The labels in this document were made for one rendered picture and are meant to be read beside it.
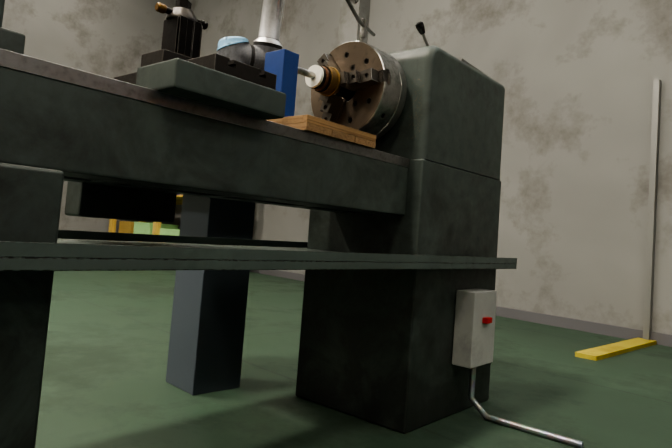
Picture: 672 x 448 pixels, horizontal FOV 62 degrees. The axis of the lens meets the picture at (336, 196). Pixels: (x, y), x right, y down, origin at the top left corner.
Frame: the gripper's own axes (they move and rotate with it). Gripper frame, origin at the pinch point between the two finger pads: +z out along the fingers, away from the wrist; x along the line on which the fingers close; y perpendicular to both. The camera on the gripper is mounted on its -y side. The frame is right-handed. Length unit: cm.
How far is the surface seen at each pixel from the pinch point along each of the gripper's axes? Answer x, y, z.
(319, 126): -7.7, 21.3, 43.9
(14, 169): -14, 94, 64
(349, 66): -14.1, -9.3, 12.9
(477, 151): -1, -61, 40
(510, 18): -47, -334, -155
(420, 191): -8, -24, 57
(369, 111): -10.6, -9.2, 30.9
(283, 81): -16.1, 22.2, 26.4
